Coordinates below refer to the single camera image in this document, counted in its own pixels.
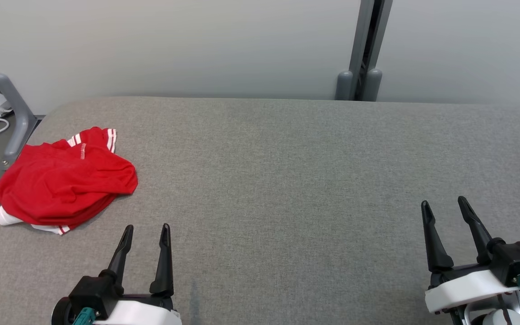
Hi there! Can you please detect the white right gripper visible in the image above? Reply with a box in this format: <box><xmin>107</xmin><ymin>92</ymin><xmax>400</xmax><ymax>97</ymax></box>
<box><xmin>421</xmin><ymin>196</ymin><xmax>520</xmax><ymax>315</ymax></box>

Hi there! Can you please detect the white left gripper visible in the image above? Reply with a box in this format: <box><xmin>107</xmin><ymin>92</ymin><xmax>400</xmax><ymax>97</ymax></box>
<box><xmin>51</xmin><ymin>223</ymin><xmax>183</xmax><ymax>325</ymax></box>

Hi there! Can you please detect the red basketball jersey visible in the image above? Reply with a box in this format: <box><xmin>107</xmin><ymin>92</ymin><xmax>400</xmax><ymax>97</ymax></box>
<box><xmin>0</xmin><ymin>127</ymin><xmax>139</xmax><ymax>235</ymax></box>

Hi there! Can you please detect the left camera cable teal connector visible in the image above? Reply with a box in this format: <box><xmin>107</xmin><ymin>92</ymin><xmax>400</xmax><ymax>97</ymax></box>
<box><xmin>73</xmin><ymin>307</ymin><xmax>96</xmax><ymax>325</ymax></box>

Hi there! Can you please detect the grey partition post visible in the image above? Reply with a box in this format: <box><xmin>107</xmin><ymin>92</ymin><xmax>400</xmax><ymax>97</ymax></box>
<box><xmin>334</xmin><ymin>0</ymin><xmax>394</xmax><ymax>102</ymax></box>

